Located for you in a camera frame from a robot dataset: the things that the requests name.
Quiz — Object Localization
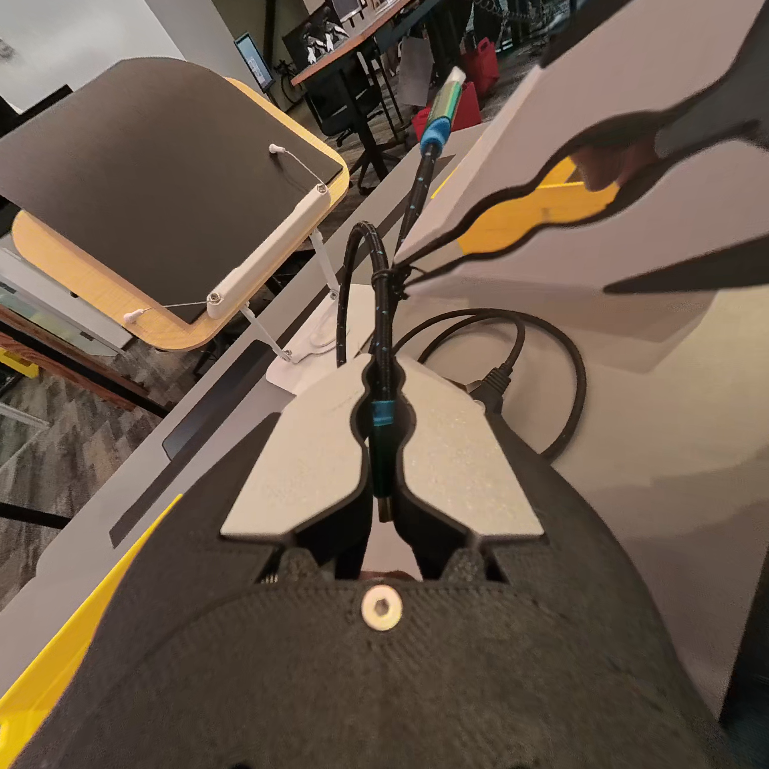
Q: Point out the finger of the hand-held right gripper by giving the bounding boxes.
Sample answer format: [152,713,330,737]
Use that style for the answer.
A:
[392,36,769,268]
[405,139,769,361]

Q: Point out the yellow plastic bin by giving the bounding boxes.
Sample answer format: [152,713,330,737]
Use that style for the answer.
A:
[429,153,621,256]
[0,493,184,728]

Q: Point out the low red basket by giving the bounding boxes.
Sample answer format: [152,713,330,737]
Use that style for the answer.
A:
[411,81,481,130]

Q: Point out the red basket with handle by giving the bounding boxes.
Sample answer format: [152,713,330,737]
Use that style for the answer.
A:
[459,37,501,97]

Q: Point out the wooden board stand white base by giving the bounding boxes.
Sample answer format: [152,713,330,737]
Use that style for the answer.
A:
[0,57,385,397]

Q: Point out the grey hanging board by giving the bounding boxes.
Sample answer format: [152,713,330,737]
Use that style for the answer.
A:
[398,36,435,106]

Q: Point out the black twist tie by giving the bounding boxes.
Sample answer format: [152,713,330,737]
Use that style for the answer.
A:
[371,267,421,298]

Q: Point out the blue-flecked HDMI cable green plugs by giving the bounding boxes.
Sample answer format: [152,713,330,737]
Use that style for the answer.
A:
[333,65,469,525]

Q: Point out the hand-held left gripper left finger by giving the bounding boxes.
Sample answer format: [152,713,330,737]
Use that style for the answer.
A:
[219,354,394,568]

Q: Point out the brown top black frame desk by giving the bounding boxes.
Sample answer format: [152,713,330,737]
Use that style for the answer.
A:
[0,234,172,418]

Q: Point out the small yellow floor bin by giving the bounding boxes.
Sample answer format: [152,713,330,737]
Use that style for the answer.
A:
[0,348,40,379]

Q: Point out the small standing display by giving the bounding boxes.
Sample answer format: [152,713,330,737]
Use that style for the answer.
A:
[234,33,277,94]

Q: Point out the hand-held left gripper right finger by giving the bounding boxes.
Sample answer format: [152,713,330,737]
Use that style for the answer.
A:
[384,354,548,580]

